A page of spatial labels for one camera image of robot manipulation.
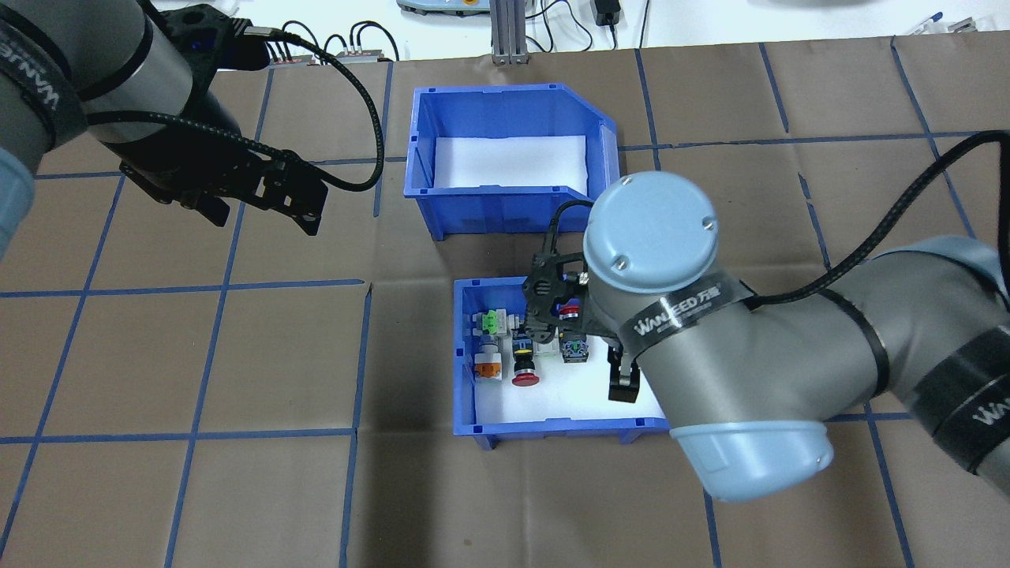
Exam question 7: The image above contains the large blue plastic parts bin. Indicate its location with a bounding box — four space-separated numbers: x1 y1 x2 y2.
452 276 671 452

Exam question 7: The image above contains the small blue plastic parts bin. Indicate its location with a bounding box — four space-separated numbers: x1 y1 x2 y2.
403 82 619 241

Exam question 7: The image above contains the white foam bin liner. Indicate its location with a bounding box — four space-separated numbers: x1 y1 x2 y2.
473 288 664 423
432 134 591 196

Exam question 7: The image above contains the red mushroom push button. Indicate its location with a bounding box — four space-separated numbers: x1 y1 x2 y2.
511 331 541 389

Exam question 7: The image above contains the green topped white contact block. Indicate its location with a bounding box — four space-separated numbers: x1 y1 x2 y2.
472 309 518 338

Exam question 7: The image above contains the orange white contact block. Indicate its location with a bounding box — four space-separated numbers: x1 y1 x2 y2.
473 339 506 383

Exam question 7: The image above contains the grey blue teach pendant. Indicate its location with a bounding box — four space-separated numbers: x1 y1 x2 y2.
395 0 492 18

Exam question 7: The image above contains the white side desk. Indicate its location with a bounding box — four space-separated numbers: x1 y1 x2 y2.
146 0 1010 64

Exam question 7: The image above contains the black braided camera cable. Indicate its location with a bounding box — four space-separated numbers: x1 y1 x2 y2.
79 24 387 194
543 130 1010 308

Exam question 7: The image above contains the aluminium profile post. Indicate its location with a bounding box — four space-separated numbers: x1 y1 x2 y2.
489 0 532 66

